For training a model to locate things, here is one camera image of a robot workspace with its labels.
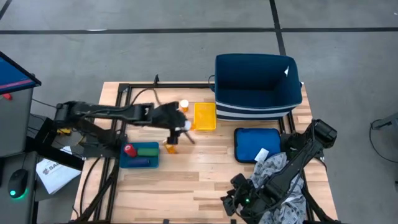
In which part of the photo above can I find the black floor cable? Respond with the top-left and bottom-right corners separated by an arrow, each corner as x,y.
369,118 -> 398,164

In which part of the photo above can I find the grey patterned hospital gown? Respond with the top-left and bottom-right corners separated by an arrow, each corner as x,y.
248,151 -> 307,224

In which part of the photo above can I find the green bandage roll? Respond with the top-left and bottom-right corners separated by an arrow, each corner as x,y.
137,147 -> 160,157

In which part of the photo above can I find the white rectangular packet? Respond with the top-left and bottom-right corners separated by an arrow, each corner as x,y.
254,147 -> 270,163

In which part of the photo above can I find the black computer mouse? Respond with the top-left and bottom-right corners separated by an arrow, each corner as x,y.
7,169 -> 29,199

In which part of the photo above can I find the grey desk surface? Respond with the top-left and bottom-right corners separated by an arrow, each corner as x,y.
0,151 -> 40,224

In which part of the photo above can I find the black aluminium table frame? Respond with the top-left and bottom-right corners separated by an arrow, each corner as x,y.
73,81 -> 340,224

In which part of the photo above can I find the teal plastic bin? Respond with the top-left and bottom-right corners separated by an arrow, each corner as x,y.
119,141 -> 160,169

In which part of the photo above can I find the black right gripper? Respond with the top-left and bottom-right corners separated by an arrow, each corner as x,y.
221,173 -> 272,219

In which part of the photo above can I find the grey metal cabinet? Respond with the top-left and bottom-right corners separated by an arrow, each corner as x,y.
0,87 -> 35,158

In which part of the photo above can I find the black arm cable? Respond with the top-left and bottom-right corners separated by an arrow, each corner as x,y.
129,88 -> 163,108

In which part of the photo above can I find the yellow plastic basket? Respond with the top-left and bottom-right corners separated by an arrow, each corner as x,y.
193,102 -> 218,131

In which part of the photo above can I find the blue padded cushion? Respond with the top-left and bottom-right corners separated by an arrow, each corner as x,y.
233,127 -> 283,164

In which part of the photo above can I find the grey furniture leg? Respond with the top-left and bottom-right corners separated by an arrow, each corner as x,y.
371,111 -> 398,130

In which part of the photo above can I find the dark blue bandage roll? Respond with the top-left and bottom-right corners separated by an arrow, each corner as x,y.
126,157 -> 150,167

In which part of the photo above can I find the tilted computer screen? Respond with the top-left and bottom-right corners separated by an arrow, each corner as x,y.
0,51 -> 42,95

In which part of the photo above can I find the navy white striped fabric bin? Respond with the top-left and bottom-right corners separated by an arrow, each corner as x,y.
207,53 -> 303,122

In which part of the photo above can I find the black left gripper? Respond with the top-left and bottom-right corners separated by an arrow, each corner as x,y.
151,101 -> 197,146

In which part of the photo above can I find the white printed paper booklet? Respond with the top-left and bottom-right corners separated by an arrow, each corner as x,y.
35,146 -> 83,195

